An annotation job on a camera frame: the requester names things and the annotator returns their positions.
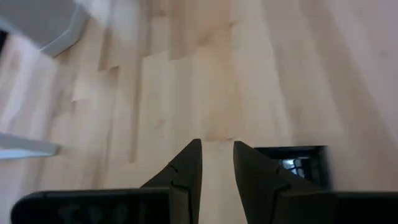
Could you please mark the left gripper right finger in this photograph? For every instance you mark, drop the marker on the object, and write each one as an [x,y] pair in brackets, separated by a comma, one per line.
[258,186]

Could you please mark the white faceted plant pot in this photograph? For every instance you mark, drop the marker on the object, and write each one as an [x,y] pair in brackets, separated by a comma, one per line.
[46,21]

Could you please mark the small black square plate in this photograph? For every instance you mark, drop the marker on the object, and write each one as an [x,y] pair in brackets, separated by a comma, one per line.
[304,165]

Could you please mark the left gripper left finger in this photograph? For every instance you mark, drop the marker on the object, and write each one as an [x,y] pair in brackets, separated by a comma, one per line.
[180,186]

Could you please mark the white perforated metal shelf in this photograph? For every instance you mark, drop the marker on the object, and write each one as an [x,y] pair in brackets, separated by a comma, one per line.
[25,146]

